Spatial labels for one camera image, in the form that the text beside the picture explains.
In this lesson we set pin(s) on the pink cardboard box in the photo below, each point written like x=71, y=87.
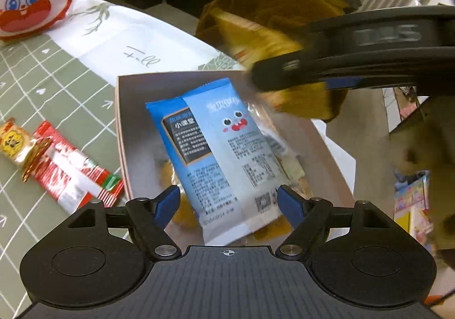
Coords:
x=135, y=127

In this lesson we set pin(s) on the blue monster snack packet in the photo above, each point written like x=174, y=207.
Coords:
x=227, y=162

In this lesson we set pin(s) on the white leaf print tablecloth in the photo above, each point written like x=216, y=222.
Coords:
x=117, y=41

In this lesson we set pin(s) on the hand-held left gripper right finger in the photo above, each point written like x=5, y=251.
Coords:
x=289, y=203

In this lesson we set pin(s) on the red white striped snack packet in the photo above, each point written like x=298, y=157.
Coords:
x=71, y=169

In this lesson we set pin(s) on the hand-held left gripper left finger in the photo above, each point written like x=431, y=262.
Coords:
x=167, y=203

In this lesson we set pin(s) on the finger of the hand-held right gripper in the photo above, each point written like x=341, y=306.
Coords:
x=277, y=71
x=343, y=83

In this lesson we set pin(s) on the colourful picture books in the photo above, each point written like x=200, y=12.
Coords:
x=412, y=205

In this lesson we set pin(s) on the green checked tablecloth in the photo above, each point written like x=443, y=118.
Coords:
x=42, y=98

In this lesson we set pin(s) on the small gold-tied candy packet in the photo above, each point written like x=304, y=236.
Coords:
x=17, y=144

